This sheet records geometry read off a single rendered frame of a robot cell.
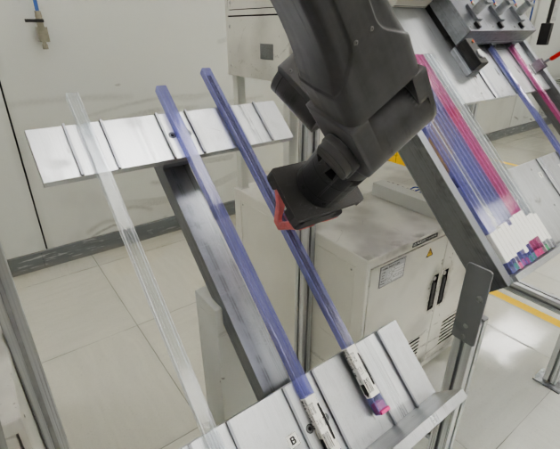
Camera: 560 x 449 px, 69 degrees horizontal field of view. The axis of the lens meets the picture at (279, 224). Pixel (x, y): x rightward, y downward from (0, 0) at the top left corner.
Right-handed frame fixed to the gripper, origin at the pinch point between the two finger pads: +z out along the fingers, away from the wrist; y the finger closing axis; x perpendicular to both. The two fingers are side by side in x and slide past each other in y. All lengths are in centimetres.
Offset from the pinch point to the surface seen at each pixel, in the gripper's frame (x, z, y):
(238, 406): 19.0, 21.6, 7.8
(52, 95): -131, 129, -6
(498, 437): 70, 59, -76
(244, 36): -67, 34, -41
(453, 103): -15, 3, -58
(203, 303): 4.3, 10.6, 10.4
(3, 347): -7, 47, 34
